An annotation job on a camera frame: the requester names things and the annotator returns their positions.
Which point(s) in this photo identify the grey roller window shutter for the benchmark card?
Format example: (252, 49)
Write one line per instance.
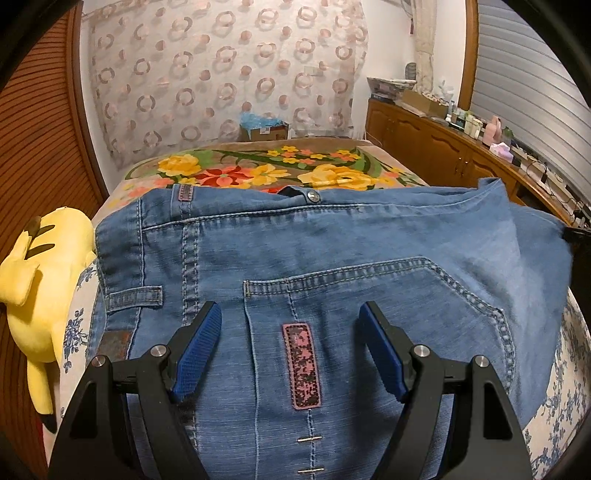
(521, 69)

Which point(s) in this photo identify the colourful flower blanket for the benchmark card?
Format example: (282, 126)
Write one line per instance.
(258, 166)

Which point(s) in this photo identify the sheer curtain with circles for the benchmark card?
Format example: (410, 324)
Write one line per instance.
(221, 69)

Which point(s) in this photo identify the wicker basket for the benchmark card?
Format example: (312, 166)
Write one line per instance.
(392, 84)

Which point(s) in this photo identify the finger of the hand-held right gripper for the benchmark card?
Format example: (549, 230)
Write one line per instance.
(578, 235)

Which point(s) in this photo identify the wooden louvred door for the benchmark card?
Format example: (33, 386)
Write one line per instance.
(41, 138)

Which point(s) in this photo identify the pink tissue pack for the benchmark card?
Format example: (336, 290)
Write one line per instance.
(502, 151)

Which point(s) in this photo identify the open cardboard box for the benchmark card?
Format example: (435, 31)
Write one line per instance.
(422, 104)

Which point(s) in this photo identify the yellow plush toy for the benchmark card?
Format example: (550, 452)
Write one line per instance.
(41, 277)

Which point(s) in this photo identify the wooden sideboard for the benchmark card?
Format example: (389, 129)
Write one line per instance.
(438, 147)

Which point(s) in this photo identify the blue floral white bedsheet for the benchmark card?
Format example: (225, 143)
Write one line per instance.
(563, 392)

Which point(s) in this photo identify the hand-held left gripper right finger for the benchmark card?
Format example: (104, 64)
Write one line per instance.
(383, 355)

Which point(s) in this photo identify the cardboard box with blue paper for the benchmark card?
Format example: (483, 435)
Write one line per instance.
(265, 131)

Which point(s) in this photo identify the blue denim pants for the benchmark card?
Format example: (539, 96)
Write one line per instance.
(323, 240)

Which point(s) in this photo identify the pink bottle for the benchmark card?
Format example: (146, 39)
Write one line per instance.
(493, 131)

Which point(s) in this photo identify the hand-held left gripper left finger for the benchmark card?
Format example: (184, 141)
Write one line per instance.
(196, 355)

